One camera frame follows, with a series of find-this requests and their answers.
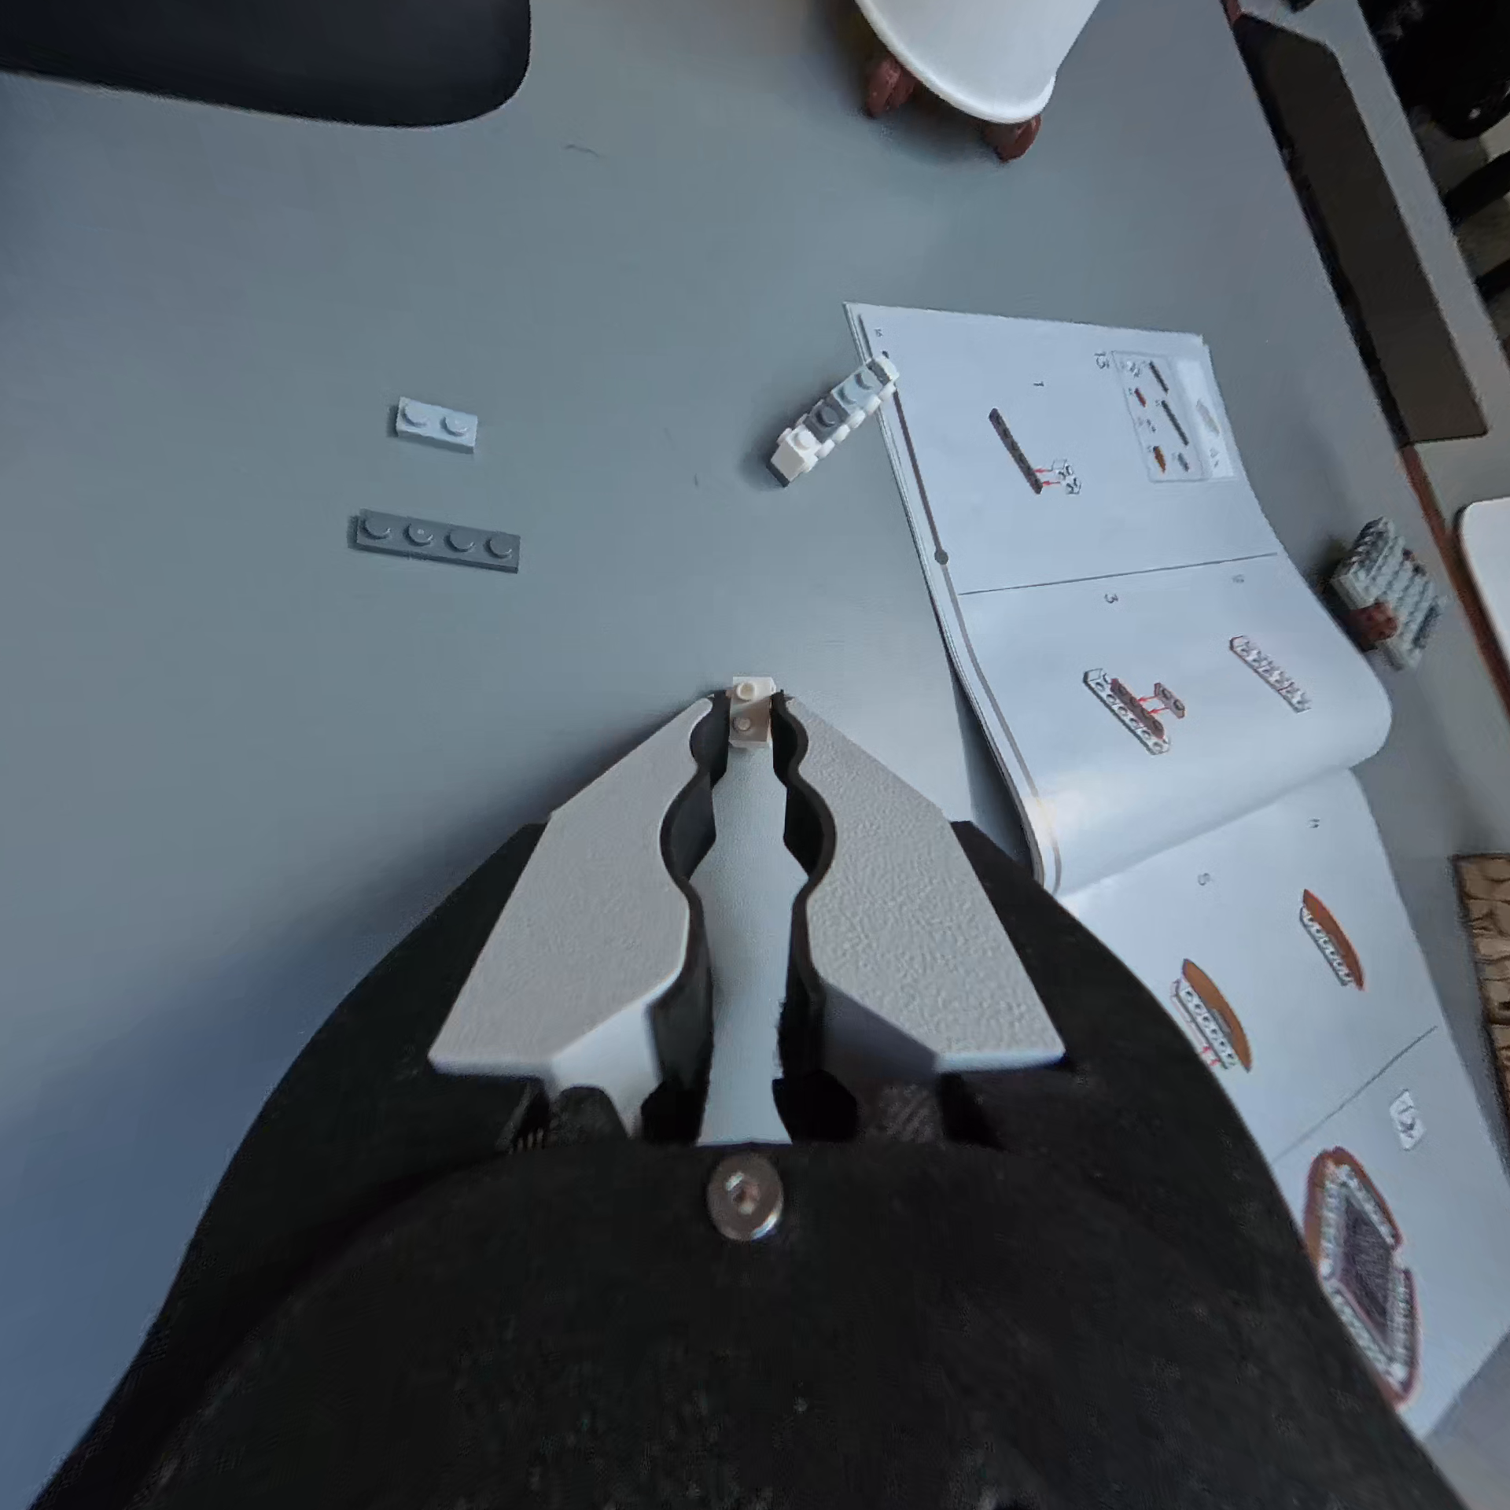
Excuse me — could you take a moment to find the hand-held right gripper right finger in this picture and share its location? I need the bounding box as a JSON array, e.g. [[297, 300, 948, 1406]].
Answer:
[[771, 696, 1072, 1141]]

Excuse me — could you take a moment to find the light grey two-stud lego plate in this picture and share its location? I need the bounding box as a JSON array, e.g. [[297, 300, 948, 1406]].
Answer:
[[392, 395, 480, 455]]

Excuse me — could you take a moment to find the black desk mat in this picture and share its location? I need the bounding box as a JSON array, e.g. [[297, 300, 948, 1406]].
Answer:
[[1224, 9, 1490, 448]]

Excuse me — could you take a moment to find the black office chair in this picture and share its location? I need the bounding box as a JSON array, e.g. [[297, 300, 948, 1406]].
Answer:
[[1357, 0, 1510, 227]]

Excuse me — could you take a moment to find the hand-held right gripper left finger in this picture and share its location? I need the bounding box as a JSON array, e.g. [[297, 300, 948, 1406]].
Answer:
[[428, 694, 725, 1141]]

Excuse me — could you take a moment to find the white paper cup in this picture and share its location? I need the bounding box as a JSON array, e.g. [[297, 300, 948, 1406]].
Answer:
[[850, 0, 1095, 124]]

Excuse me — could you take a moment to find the white and grey lego assembly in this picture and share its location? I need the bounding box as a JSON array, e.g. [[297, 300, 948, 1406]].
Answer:
[[770, 351, 901, 484]]

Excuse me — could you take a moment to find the brown woven mat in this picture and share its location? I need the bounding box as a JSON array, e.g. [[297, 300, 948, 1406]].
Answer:
[[1449, 854, 1510, 1066]]

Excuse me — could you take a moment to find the lego instruction booklet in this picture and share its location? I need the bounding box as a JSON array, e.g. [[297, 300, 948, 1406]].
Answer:
[[843, 302, 1480, 1436]]

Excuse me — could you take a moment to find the dark grey four-stud lego plate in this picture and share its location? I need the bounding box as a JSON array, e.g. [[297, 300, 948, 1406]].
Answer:
[[351, 509, 523, 575]]

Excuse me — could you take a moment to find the white rounded device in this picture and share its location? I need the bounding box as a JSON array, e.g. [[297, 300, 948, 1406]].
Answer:
[[1456, 496, 1510, 712]]

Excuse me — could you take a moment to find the grey and brown lego assembly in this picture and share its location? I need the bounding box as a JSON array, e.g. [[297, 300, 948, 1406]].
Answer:
[[1329, 516, 1447, 672]]

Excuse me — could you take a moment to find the black padded wrist rest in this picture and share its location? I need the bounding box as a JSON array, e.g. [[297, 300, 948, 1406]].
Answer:
[[0, 0, 534, 129]]

